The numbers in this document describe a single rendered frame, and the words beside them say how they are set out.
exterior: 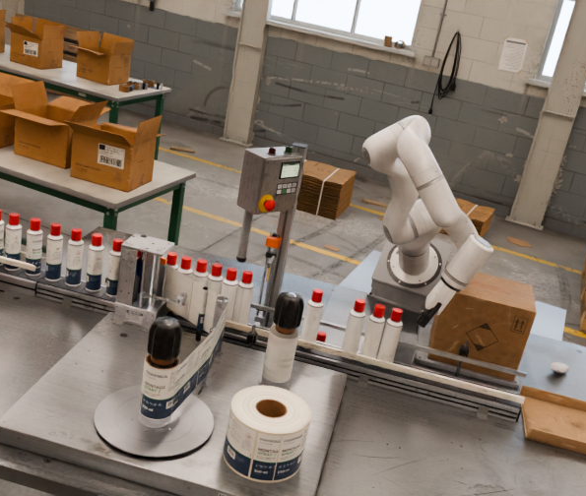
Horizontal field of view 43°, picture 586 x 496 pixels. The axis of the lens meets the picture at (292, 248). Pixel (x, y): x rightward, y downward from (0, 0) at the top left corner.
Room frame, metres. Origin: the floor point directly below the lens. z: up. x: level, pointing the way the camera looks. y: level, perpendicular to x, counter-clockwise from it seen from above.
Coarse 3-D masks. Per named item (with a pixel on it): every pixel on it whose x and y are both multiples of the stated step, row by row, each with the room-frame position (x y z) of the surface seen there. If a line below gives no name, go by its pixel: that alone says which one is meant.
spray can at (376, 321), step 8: (376, 304) 2.13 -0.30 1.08; (376, 312) 2.11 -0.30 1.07; (368, 320) 2.12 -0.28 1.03; (376, 320) 2.10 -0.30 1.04; (384, 320) 2.12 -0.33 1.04; (368, 328) 2.11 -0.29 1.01; (376, 328) 2.10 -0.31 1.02; (368, 336) 2.10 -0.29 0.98; (376, 336) 2.10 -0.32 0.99; (368, 344) 2.10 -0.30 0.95; (376, 344) 2.10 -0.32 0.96; (360, 352) 2.12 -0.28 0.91; (368, 352) 2.10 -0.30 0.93; (376, 352) 2.11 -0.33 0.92
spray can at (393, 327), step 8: (392, 312) 2.12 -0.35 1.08; (400, 312) 2.11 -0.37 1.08; (392, 320) 2.11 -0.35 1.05; (400, 320) 2.11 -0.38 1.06; (392, 328) 2.10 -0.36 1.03; (400, 328) 2.10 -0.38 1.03; (384, 336) 2.11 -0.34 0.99; (392, 336) 2.09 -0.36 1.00; (384, 344) 2.10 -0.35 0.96; (392, 344) 2.10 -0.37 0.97; (384, 352) 2.10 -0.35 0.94; (392, 352) 2.10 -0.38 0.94; (384, 360) 2.09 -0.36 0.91; (392, 360) 2.11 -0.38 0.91; (384, 368) 2.09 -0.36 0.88
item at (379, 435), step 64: (64, 256) 2.58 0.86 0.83; (192, 256) 2.81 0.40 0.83; (0, 320) 2.03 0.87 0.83; (64, 320) 2.11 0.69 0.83; (0, 384) 1.70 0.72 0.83; (576, 384) 2.33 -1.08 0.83; (0, 448) 1.45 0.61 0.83; (384, 448) 1.75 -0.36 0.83; (448, 448) 1.80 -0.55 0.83; (512, 448) 1.86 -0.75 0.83
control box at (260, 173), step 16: (256, 160) 2.20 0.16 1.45; (272, 160) 2.20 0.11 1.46; (288, 160) 2.25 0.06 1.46; (256, 176) 2.19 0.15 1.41; (272, 176) 2.21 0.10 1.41; (240, 192) 2.23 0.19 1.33; (256, 192) 2.18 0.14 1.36; (272, 192) 2.21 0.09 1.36; (256, 208) 2.18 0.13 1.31; (288, 208) 2.28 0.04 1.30
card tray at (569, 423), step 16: (528, 400) 2.15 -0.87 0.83; (544, 400) 2.17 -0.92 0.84; (560, 400) 2.16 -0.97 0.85; (576, 400) 2.16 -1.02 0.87; (528, 416) 2.05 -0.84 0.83; (544, 416) 2.07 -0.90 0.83; (560, 416) 2.09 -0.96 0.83; (576, 416) 2.11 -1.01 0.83; (528, 432) 1.93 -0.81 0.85; (544, 432) 1.92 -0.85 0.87; (560, 432) 1.99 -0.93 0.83; (576, 432) 2.01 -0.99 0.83; (576, 448) 1.91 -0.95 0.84
